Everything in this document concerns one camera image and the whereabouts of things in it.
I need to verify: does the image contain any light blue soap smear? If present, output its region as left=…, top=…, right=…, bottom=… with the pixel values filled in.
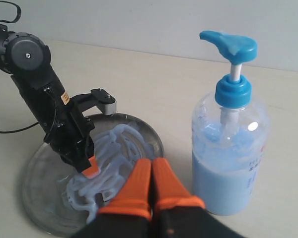
left=64, top=122, right=155, bottom=224

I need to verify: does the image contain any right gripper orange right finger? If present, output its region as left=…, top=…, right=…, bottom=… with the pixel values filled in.
left=151, top=157, right=243, bottom=238

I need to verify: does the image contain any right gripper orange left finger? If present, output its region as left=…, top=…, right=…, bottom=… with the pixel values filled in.
left=72, top=158, right=151, bottom=238

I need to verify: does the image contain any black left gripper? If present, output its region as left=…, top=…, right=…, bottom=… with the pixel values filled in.
left=11, top=67, right=99, bottom=179

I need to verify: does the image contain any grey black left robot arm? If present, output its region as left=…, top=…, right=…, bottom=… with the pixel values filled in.
left=0, top=24, right=99, bottom=179

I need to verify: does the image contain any blue soap pump bottle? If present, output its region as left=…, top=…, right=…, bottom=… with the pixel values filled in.
left=191, top=30, right=269, bottom=216

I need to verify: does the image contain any round steel plate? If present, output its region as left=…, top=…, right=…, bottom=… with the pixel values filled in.
left=22, top=113, right=163, bottom=238

